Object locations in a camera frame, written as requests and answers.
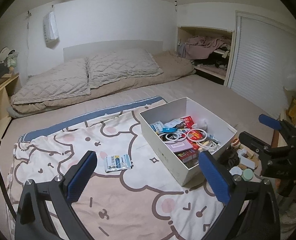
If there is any cartoon print blanket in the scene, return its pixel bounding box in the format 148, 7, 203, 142
7, 96, 223, 239

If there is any left beige pillow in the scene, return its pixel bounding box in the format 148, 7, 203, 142
11, 58, 91, 105

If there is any pile of pink clothes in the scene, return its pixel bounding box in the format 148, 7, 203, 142
178, 36, 231, 60

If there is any beige pillow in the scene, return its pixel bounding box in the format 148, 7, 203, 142
11, 58, 91, 105
87, 48, 163, 89

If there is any white blue medicine sachet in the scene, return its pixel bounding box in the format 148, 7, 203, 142
104, 154, 132, 173

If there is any white ring cable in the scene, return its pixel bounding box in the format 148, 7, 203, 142
185, 127, 210, 144

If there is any white slatted closet door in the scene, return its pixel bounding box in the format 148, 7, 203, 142
228, 12, 296, 118

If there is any red snack packet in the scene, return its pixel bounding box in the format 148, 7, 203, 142
180, 115, 194, 129

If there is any wooden bedside shelf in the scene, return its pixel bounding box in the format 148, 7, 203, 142
0, 73, 19, 140

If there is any pink card box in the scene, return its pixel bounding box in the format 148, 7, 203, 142
166, 139, 193, 153

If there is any green round lid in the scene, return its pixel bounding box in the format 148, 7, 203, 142
242, 168, 253, 181

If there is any white hanging bag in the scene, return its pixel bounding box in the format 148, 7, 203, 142
42, 4, 60, 49

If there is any beige folded duvet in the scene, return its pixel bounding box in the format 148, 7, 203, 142
7, 50, 195, 118

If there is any wall shelf with clothes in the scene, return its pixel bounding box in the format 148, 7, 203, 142
177, 26, 235, 85

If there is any white shoe box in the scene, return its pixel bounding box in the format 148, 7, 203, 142
139, 98, 237, 186

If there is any right beige pillow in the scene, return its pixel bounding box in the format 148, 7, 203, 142
87, 48, 163, 89

